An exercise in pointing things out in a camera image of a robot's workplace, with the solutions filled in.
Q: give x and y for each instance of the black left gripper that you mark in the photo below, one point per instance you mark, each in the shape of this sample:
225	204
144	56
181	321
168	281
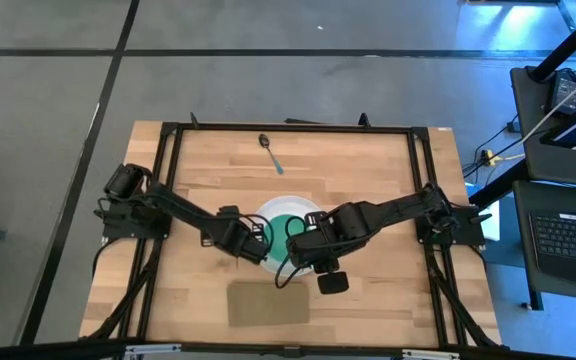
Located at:
243	242

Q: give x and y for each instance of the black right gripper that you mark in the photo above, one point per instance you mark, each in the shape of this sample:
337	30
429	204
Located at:
315	252

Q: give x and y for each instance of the teal bowl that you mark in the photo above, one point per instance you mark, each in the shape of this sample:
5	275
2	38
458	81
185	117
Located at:
280	240

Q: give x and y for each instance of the white plate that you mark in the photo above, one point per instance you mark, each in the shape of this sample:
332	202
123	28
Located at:
288	205

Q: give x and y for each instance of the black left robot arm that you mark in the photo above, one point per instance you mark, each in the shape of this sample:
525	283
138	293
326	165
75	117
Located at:
178	207

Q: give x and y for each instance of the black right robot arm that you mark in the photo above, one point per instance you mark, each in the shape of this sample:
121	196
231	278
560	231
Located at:
393	207

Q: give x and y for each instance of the tan cloth napkin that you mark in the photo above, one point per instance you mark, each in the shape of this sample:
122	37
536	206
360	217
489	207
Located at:
268	304

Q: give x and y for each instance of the yellow power strip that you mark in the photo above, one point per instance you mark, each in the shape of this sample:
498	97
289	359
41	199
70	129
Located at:
491	158

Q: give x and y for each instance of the dark desk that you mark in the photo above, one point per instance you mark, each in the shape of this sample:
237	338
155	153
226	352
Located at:
533	165

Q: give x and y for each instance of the black keyboard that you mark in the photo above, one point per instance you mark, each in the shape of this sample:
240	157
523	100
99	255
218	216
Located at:
570	240

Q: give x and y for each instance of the black power adapter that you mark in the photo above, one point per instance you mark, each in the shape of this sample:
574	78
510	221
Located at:
565	92

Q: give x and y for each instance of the black pole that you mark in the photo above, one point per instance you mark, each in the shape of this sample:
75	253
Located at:
568	42

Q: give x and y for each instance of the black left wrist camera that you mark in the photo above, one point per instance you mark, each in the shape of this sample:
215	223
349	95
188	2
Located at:
229	212

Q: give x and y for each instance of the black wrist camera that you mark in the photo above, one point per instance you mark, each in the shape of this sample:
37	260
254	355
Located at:
333	283
229	212

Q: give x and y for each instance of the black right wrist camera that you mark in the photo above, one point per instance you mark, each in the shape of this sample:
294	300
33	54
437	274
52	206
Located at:
333	283

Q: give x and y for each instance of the black aluminium table frame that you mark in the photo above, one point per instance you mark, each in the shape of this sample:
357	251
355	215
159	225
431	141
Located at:
293	128

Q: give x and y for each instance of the silver frame bracket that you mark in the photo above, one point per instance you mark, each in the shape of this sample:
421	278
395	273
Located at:
430	354
153	349

